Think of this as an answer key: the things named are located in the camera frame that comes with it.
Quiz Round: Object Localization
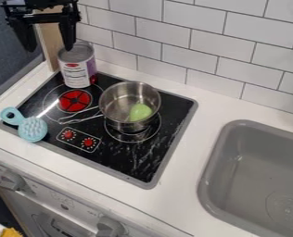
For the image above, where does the white can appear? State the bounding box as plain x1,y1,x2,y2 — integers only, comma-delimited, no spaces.
56,42,100,89

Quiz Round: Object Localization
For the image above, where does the silver pot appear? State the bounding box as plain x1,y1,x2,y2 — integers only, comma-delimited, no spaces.
56,81,163,134

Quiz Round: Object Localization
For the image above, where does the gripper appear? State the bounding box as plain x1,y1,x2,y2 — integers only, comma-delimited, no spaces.
0,0,83,53

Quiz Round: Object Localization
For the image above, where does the blue brush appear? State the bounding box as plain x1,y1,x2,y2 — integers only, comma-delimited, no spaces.
0,106,50,143

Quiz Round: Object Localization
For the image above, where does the toy sink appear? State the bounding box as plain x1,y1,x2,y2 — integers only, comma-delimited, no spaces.
196,119,293,237

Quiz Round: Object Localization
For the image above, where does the toy stove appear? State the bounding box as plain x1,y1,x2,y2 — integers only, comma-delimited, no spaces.
0,69,199,190

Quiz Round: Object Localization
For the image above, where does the wooden board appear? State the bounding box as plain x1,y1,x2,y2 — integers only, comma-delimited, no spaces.
31,5,67,72

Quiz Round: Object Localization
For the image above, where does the green toy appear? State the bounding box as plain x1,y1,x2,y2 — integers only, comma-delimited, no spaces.
127,103,155,122

